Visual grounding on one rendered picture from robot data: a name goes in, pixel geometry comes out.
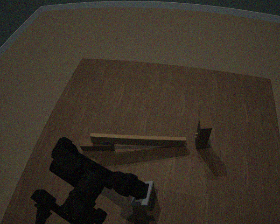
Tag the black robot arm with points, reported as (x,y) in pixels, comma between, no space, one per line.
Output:
(80,171)

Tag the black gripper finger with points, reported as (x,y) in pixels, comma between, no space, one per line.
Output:
(42,214)

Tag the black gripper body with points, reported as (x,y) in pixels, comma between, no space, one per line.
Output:
(46,200)

